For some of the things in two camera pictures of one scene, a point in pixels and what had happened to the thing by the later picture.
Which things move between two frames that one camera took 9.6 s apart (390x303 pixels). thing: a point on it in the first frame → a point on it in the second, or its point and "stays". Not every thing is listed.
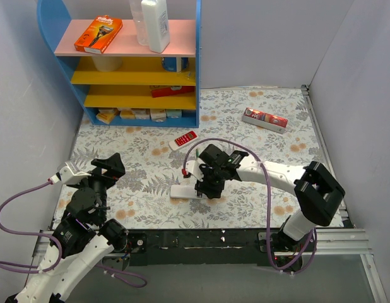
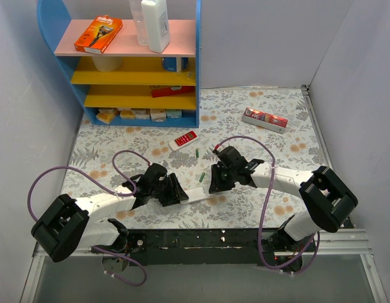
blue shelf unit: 127,85 stays
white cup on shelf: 107,64 stays
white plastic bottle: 157,22 stays
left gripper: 104,172 → 169,189
